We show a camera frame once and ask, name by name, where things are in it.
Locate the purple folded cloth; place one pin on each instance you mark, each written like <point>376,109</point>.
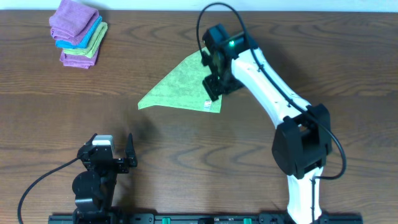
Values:
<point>71,20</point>
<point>78,61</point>

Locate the green folded cloth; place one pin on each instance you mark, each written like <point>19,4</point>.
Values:
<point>93,44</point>

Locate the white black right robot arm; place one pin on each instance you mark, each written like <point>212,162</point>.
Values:
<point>300,146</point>

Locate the top purple folded cloth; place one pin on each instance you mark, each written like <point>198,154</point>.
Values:
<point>71,20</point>

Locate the light green microfiber cloth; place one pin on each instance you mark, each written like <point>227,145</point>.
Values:
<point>182,88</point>

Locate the bottom purple folded cloth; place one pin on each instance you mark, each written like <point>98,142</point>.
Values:
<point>78,61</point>

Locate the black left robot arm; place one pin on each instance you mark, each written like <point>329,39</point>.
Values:
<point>94,188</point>

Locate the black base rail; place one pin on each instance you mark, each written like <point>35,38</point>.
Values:
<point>262,218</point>

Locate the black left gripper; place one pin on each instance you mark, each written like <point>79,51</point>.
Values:
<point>111,159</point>

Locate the blue folded cloth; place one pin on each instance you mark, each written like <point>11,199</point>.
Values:
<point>84,40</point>

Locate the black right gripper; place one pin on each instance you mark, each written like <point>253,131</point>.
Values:
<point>210,84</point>

